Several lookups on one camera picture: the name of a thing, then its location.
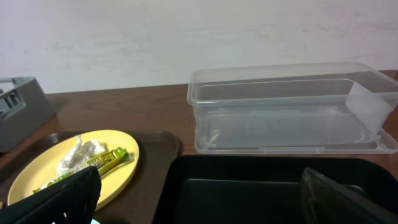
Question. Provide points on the brown serving tray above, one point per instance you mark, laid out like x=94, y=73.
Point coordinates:
x=138, y=201

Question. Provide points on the clear plastic bin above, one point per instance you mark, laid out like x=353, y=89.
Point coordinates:
x=314, y=108

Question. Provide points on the yellow plate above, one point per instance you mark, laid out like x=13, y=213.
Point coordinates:
x=43, y=168

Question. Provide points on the green yellow snack wrapper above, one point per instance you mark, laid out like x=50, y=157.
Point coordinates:
x=103, y=162

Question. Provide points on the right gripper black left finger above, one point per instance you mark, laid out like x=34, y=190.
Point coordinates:
x=71, y=200

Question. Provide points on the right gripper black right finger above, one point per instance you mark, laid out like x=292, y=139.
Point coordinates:
x=325, y=201

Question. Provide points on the white napkin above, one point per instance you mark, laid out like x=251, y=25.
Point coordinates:
x=79, y=154

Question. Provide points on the grey dishwasher rack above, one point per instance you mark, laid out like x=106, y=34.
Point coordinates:
x=24, y=108

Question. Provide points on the black plastic tray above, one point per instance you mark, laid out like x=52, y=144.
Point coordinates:
x=248, y=189

